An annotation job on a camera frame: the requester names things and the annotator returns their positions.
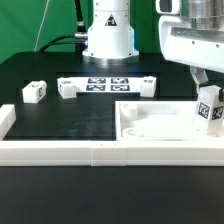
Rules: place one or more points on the white U-shaped obstacle fence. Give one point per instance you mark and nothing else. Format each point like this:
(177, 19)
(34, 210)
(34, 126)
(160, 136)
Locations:
(104, 153)

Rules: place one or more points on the white square tabletop part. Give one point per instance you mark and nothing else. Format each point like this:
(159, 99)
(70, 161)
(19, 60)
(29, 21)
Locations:
(159, 120)

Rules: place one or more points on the green backdrop curtain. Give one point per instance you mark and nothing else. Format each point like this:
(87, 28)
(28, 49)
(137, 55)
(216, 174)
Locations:
(24, 23)

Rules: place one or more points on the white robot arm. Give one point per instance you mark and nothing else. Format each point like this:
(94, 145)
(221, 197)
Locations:
(110, 38)

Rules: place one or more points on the fiducial marker sheet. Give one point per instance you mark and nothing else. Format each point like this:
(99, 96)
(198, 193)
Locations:
(107, 84)

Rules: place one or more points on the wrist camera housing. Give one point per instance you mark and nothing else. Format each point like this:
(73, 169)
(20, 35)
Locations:
(172, 7)

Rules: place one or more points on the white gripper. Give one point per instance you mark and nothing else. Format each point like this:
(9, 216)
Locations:
(196, 48)

